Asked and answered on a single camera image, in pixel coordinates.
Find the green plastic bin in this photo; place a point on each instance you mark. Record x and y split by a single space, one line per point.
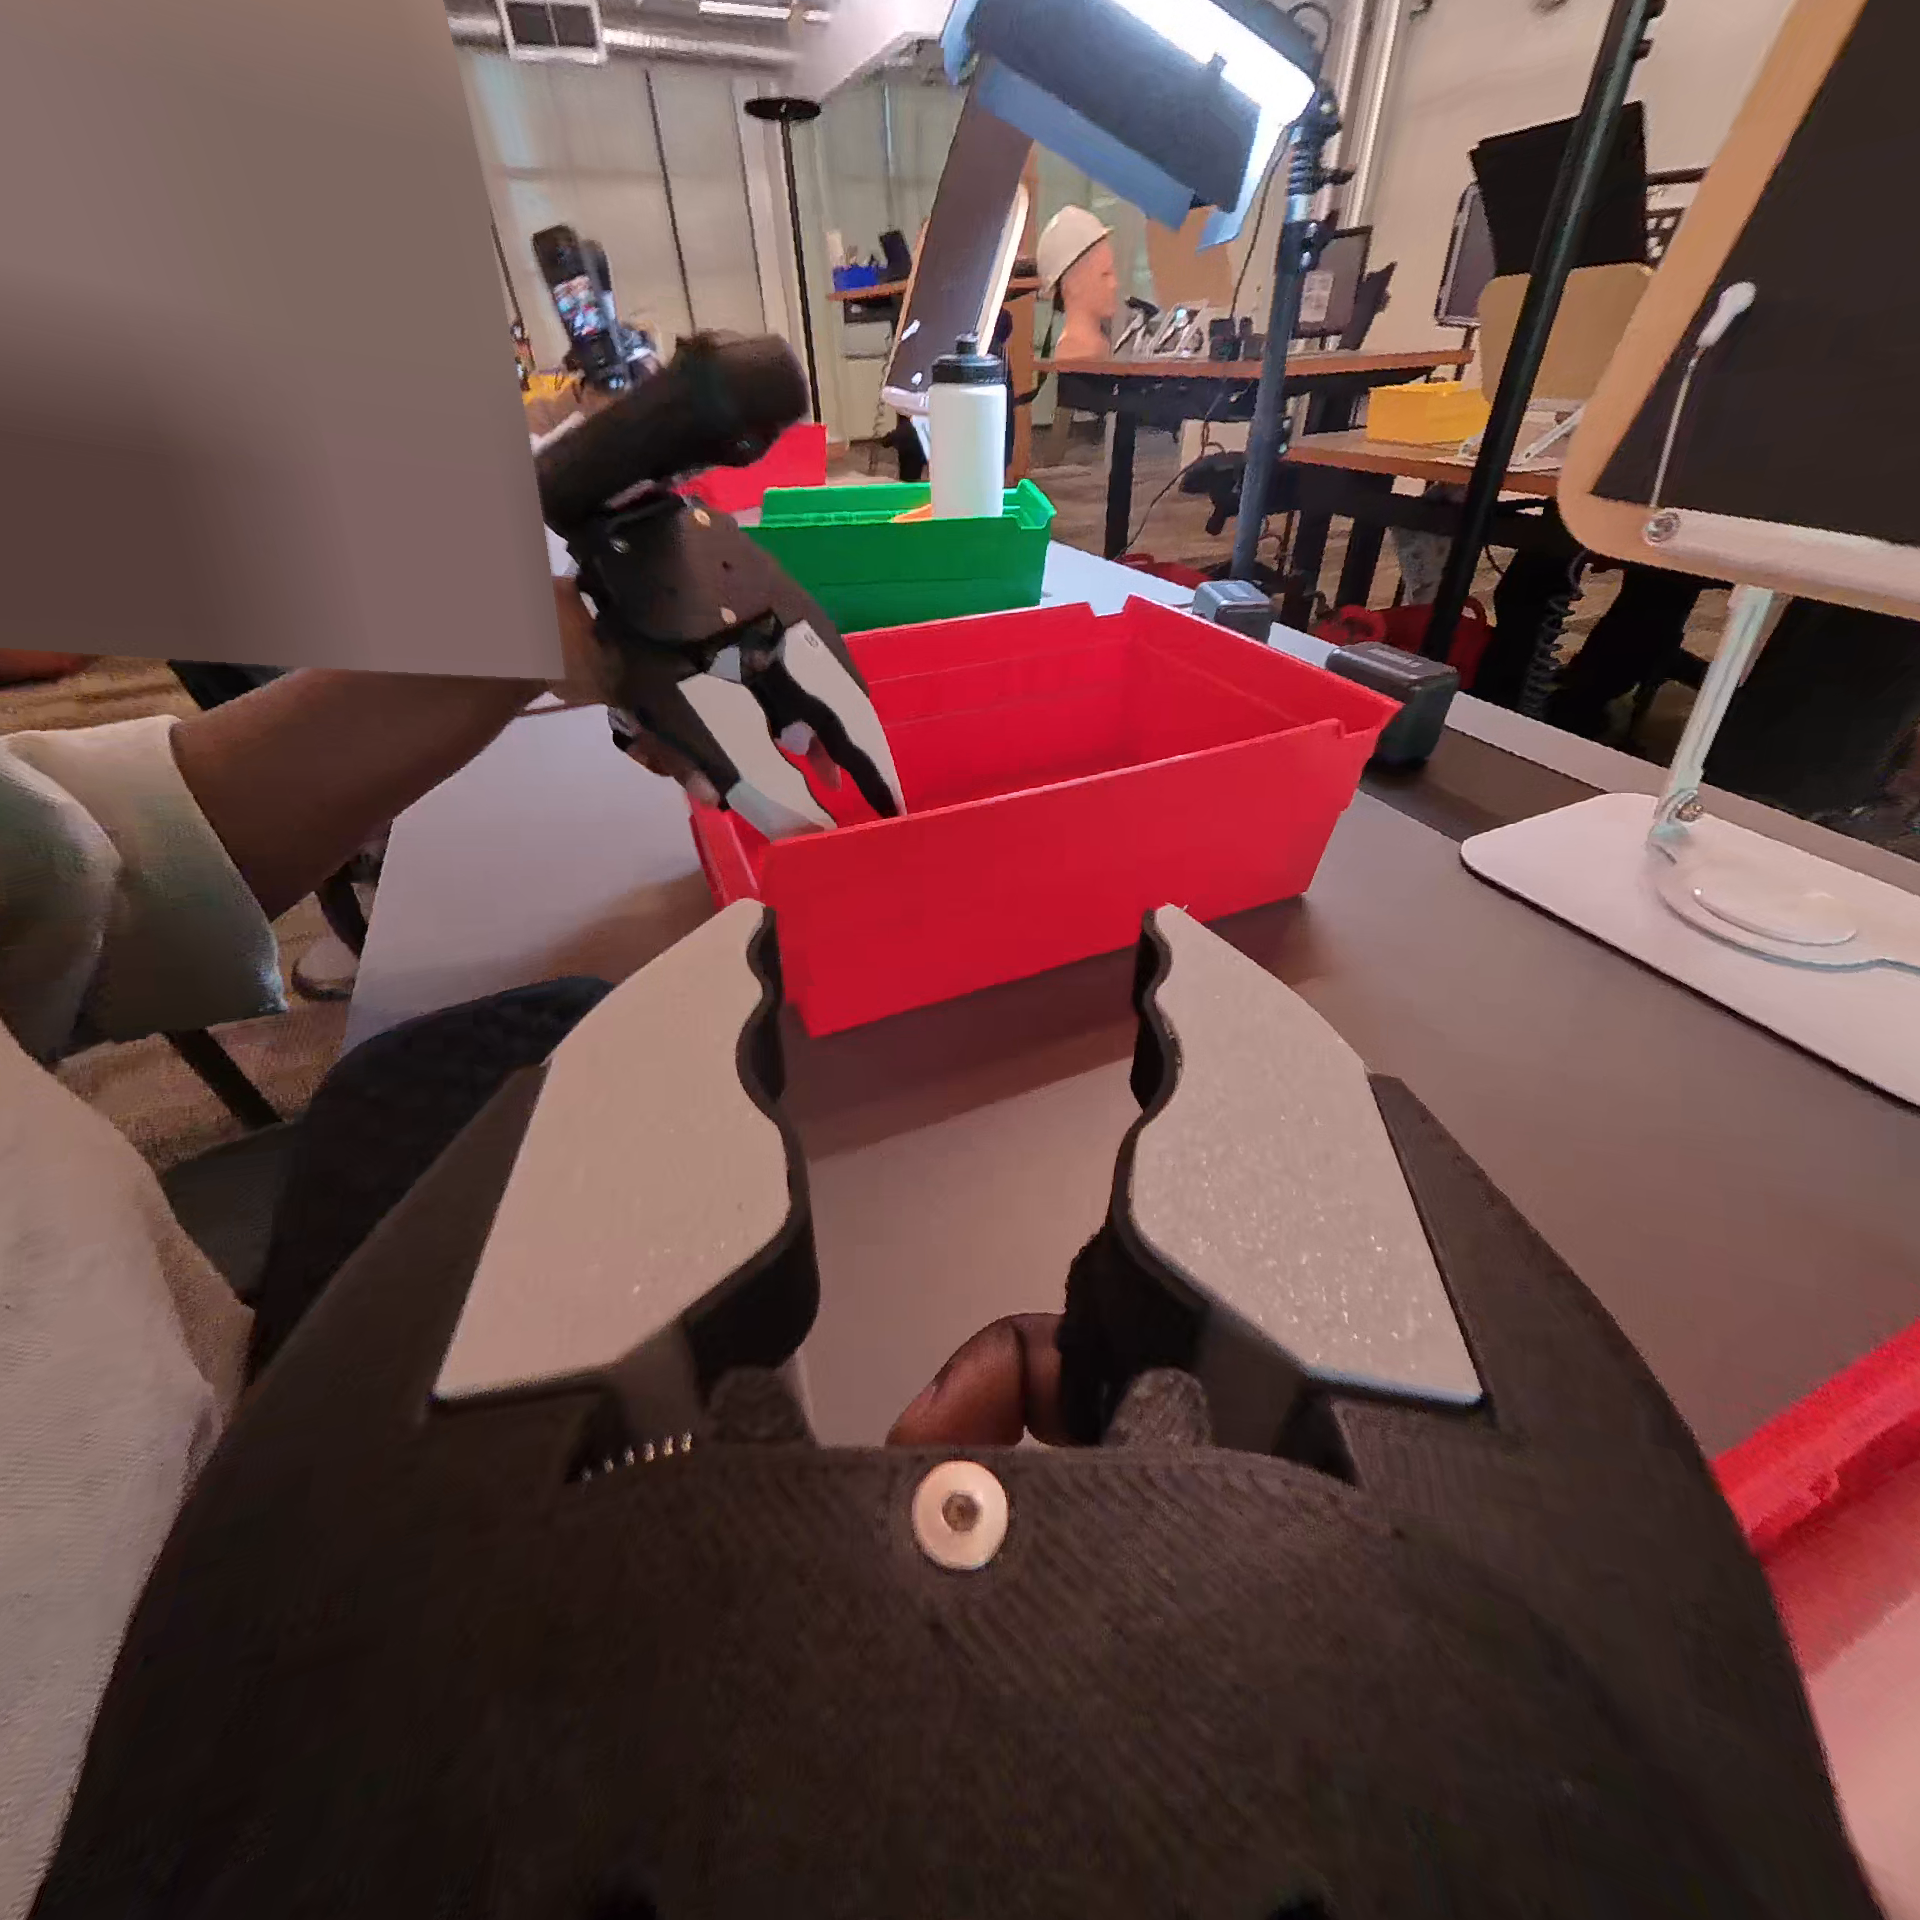
915 570

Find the small grey box device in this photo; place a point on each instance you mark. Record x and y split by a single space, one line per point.
1233 606

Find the black camera device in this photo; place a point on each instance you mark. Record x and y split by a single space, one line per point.
585 309

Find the person's left forearm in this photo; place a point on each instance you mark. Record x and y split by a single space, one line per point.
330 794

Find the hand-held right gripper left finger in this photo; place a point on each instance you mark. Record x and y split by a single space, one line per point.
631 1184

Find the mannequin head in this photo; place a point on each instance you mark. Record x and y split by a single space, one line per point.
1088 314

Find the yellow plastic bin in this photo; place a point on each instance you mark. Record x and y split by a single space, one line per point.
1425 412

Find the white hard hat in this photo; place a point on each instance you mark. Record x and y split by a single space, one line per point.
1073 240

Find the cardboard sheet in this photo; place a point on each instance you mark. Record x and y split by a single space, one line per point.
1561 331

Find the red plastic bin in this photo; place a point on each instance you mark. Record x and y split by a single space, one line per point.
1051 901
1845 1501

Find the black floor lamp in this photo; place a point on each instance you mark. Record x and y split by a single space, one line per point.
793 224

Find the black monitor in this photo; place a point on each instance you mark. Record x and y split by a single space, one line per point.
1561 180

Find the person's dark pants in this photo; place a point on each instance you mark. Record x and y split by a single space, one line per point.
435 1081

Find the black stand pole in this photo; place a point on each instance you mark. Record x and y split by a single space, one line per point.
1545 300

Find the person's pale shirt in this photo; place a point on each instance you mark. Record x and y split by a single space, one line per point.
90 1424

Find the grey board with tan frame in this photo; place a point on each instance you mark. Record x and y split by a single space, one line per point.
960 254

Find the small red bin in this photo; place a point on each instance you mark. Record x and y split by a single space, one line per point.
764 473

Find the dark rounded box device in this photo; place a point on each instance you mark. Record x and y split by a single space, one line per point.
1394 704

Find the studio light panel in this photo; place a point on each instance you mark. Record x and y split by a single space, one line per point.
1110 91

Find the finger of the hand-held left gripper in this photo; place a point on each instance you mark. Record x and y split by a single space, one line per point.
840 704
764 765

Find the white tablet stand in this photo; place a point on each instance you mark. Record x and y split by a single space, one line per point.
1574 884

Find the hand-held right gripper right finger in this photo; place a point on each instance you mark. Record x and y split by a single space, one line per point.
1290 1184

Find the person's right hand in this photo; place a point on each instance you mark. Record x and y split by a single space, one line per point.
982 1388

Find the person's left hand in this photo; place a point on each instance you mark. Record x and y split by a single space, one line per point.
574 639

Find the grey light stand pole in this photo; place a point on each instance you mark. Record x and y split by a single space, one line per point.
1275 374

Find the white water bottle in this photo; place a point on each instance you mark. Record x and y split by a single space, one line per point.
968 435

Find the long brown table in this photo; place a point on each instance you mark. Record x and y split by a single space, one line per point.
1244 369

